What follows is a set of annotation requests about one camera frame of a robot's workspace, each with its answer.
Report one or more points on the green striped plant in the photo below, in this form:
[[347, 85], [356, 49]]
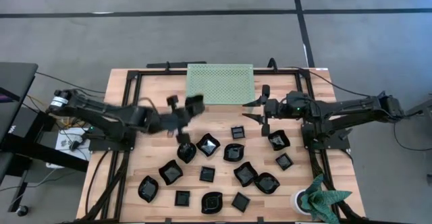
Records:
[[319, 200]]

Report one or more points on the small black bracket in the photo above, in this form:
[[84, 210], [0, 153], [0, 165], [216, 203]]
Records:
[[260, 220], [167, 221]]

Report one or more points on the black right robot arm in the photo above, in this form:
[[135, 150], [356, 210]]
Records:
[[354, 109]]

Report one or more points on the black caster wheel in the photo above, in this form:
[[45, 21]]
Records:
[[22, 210]]

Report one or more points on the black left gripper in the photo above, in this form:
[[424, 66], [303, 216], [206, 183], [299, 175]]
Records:
[[162, 121]]

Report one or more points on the black desk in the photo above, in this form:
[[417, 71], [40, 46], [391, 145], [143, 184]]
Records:
[[17, 82]]

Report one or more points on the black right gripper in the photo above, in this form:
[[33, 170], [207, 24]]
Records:
[[283, 111]]

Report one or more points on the black flat bar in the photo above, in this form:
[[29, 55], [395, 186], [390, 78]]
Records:
[[175, 64]]

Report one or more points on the green perforated metal rack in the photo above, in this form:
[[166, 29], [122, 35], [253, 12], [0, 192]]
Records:
[[221, 84]]

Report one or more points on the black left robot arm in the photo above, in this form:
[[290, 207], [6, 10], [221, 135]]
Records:
[[101, 112]]

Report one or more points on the white power strip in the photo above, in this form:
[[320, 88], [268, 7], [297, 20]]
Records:
[[64, 141]]

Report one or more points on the white plant pot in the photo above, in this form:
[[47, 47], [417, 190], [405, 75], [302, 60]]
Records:
[[296, 202]]

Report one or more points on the grey metal stand leg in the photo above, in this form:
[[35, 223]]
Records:
[[420, 109]]

